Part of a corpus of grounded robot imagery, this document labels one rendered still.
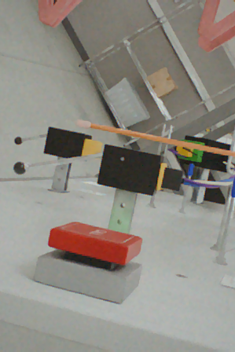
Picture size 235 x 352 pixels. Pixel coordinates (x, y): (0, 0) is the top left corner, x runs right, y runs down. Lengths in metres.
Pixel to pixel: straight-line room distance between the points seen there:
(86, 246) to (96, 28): 7.98
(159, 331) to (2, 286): 0.09
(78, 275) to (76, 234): 0.02
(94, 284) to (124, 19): 7.94
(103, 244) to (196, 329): 0.07
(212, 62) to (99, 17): 1.67
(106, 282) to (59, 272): 0.03
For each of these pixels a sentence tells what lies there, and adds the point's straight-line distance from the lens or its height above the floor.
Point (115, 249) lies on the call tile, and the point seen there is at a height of 1.12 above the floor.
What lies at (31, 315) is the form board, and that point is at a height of 1.07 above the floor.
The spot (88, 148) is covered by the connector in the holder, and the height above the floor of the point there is 1.01.
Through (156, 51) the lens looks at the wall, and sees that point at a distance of 8.16.
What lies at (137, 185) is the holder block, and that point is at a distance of 0.56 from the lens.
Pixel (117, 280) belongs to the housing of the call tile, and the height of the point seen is 1.11.
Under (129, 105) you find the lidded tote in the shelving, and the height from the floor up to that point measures 0.32.
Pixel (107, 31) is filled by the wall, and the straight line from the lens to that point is 8.27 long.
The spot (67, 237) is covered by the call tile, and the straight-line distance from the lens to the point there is 0.35.
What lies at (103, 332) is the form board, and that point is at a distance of 0.32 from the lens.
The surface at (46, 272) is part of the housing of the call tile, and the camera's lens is 0.36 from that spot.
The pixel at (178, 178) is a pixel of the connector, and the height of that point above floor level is 1.15.
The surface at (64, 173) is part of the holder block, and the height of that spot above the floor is 0.96.
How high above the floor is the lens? 1.20
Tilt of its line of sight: 11 degrees down
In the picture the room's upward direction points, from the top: 61 degrees clockwise
